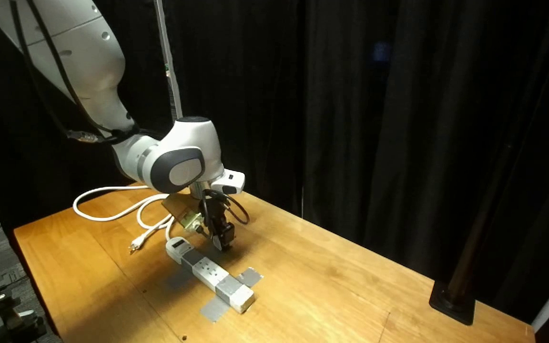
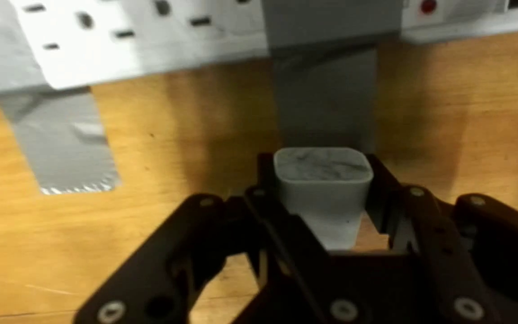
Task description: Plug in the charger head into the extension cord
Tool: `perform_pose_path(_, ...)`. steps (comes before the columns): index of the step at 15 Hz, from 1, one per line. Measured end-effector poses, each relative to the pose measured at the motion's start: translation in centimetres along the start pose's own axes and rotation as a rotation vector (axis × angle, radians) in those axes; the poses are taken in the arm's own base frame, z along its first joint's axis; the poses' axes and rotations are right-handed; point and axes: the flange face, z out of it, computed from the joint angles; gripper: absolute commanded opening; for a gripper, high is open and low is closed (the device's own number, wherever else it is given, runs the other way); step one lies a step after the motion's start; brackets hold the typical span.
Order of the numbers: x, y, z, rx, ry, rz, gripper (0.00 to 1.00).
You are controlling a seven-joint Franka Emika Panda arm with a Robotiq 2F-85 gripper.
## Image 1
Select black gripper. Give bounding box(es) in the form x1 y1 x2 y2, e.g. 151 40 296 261
197 186 237 251

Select white power strip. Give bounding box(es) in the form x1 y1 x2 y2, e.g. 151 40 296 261
165 234 258 316

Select grey tape strip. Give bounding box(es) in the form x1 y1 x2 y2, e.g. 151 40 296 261
199 265 266 324
161 244 226 291

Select metal stand pole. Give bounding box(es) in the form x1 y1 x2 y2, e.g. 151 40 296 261
151 0 187 125

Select black curtain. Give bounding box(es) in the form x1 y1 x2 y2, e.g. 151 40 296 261
105 0 549 326

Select white power cord with plug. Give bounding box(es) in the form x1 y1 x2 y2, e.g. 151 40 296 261
71 183 185 257

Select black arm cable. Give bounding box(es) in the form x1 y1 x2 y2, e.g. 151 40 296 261
6 0 252 228

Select black upright post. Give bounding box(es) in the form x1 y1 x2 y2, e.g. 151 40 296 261
428 188 481 327

